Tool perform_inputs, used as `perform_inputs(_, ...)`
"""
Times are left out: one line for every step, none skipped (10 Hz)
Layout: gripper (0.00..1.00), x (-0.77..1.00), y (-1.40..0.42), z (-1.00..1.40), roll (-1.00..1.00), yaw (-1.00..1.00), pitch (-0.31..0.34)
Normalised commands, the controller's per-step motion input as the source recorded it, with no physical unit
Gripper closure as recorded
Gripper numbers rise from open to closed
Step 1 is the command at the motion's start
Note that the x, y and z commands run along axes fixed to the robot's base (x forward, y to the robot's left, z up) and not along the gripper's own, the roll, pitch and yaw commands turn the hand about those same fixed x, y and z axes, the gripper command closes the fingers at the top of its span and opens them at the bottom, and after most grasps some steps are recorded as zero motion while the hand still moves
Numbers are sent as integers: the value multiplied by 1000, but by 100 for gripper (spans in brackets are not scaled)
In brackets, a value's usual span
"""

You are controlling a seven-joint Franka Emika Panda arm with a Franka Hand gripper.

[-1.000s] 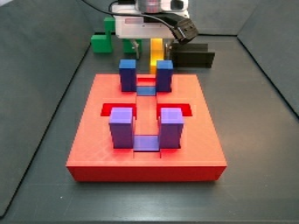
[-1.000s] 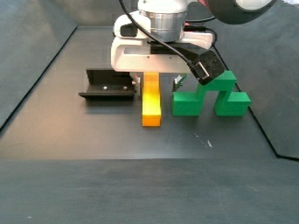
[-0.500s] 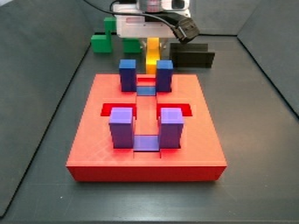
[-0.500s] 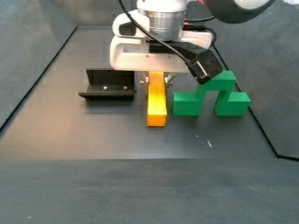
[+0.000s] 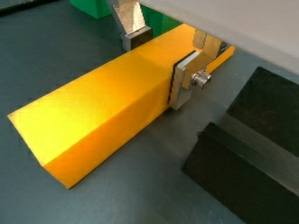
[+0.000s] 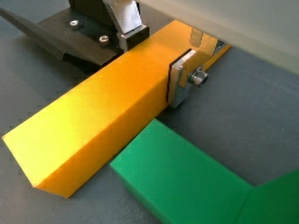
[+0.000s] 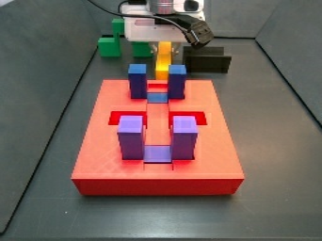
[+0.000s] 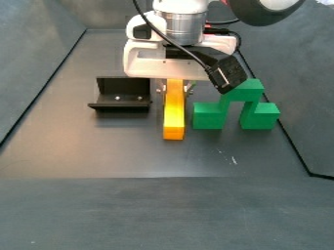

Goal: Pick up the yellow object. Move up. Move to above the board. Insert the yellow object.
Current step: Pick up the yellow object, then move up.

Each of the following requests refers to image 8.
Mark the long yellow block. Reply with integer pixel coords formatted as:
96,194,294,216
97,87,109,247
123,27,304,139
163,79,185,141

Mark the black angle bracket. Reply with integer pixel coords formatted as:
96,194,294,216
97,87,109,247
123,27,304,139
88,76,151,110

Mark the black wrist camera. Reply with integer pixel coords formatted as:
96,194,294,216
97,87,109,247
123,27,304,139
205,56,248,95

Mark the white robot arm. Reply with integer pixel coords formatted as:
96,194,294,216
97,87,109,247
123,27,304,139
123,0,306,94

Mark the green stepped arch block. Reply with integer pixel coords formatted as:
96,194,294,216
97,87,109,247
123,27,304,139
192,78,280,130

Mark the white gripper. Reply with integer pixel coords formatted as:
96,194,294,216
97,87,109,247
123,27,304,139
123,10,237,97

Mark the black camera cable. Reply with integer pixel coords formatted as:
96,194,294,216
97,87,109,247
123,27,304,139
132,0,213,70

